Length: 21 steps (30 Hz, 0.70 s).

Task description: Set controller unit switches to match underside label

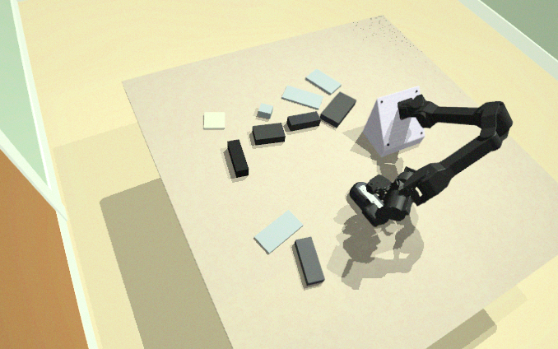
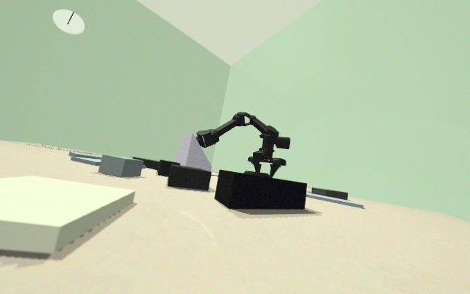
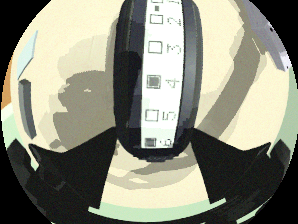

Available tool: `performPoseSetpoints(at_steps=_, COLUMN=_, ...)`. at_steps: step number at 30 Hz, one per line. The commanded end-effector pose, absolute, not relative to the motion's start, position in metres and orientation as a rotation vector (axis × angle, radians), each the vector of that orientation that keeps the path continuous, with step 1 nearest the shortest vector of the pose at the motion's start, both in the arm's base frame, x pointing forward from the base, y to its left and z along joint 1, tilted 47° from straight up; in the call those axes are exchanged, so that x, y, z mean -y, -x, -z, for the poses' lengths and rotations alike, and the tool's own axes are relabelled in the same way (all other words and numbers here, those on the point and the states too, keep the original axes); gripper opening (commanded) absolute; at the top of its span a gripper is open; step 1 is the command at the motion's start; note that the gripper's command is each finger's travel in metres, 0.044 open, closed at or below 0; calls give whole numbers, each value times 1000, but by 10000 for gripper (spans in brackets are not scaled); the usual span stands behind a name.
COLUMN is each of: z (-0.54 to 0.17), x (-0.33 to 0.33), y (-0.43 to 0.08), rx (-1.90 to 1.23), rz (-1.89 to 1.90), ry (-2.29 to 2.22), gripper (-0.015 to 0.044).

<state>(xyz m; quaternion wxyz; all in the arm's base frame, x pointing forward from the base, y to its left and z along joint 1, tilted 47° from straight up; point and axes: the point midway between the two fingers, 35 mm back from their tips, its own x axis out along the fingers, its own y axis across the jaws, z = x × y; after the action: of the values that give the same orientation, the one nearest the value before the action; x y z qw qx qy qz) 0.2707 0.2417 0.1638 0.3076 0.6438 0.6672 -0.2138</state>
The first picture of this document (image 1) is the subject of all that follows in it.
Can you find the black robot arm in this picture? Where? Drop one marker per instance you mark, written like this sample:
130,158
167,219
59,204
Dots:
493,119

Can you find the dark grey controller unit with green rocker switches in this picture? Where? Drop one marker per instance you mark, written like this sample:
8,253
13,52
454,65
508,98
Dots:
362,198

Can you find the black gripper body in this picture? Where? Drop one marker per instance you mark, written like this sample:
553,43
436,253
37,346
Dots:
373,213

